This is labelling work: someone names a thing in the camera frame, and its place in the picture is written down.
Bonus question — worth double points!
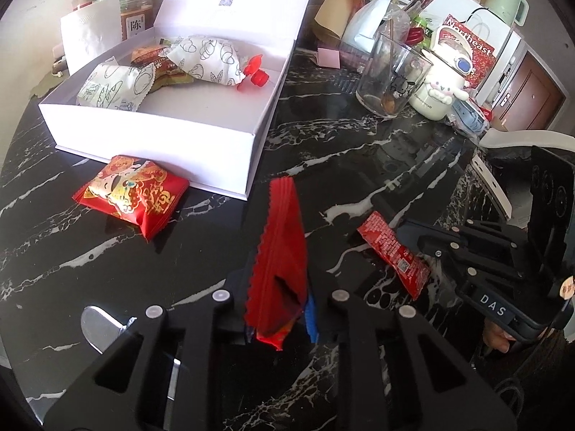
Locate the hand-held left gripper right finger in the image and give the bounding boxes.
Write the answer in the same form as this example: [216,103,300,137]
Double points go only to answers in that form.
[304,273,517,431]

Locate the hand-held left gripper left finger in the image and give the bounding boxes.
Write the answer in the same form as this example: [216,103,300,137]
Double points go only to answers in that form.
[42,273,254,431]

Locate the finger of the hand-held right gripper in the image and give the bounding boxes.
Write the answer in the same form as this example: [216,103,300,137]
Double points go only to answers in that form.
[396,218,532,258]
[417,238,528,281]

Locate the small red sachet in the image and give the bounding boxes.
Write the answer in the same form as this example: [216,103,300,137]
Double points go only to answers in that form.
[357,210,432,301]

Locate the plain red snack packet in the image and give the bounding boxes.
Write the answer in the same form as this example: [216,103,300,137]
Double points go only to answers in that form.
[245,177,311,352]

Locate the red festive cartoon snack packet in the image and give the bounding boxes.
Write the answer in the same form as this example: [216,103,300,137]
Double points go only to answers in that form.
[72,155,190,241]

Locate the white gift box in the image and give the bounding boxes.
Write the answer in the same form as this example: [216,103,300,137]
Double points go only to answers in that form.
[38,0,324,200]

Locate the white printed bread packet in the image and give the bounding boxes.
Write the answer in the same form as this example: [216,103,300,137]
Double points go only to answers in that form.
[75,56,157,112]
[164,35,245,87]

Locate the person's right hand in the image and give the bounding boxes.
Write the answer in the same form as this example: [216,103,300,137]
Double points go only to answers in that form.
[483,322,518,354]

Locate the cream white flat object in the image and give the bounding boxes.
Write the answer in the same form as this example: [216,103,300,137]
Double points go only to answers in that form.
[468,155,514,222]

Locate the white chair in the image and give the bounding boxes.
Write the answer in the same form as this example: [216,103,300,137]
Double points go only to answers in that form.
[478,126,575,151]

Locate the clear bag blue contents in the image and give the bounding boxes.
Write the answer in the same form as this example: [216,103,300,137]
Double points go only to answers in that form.
[447,96,492,138]

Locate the brown wooden door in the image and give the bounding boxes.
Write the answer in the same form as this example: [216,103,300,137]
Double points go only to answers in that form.
[498,51,567,131]

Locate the white cartoon water bottle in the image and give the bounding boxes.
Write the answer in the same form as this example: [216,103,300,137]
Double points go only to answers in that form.
[408,26,474,121]

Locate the silver metal utensil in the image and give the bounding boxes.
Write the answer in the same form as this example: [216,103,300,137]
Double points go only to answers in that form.
[80,305,185,402]

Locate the glass mug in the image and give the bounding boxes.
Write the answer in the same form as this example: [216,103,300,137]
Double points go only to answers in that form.
[356,31,434,120]

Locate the white cabinet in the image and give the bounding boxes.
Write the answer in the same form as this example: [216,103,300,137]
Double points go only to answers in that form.
[474,27,526,108]

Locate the red barbecue bag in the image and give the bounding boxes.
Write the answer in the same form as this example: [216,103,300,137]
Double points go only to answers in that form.
[438,13,497,93]

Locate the clear plastic tray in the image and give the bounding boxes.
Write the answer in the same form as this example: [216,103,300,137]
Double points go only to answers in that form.
[338,38,376,75]

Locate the pink folded paper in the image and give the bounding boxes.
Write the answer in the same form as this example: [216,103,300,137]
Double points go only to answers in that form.
[317,47,344,68]

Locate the brown stirring stick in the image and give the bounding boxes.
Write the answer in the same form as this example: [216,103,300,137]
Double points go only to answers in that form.
[384,18,400,111]

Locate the mint green kettle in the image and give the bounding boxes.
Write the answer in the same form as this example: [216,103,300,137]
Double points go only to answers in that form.
[487,0,531,28]

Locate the white pouch bag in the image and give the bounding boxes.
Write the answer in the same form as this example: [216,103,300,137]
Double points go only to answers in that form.
[344,0,398,50]

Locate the crumpled clear plastic bag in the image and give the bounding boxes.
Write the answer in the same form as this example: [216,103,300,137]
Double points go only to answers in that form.
[382,0,423,37]

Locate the white shopping bag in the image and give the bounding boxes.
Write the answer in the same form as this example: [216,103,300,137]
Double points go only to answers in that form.
[411,0,515,55]

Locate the green snack packet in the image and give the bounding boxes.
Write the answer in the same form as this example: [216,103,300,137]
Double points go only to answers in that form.
[153,65,194,93]

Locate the kraft paper bag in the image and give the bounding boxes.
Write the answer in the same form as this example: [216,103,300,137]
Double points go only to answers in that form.
[312,0,360,48]

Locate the brown snack packet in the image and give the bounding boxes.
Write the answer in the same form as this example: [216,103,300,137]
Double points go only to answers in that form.
[130,44,169,66]

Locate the olive green leaf coaster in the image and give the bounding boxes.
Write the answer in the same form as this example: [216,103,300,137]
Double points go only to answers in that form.
[29,74,68,99]

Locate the orange peel jar white label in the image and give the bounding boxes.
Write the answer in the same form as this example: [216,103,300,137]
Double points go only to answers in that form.
[120,2,156,41]

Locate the white toilet paper roll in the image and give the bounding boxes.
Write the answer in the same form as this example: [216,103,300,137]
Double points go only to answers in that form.
[60,0,123,76]

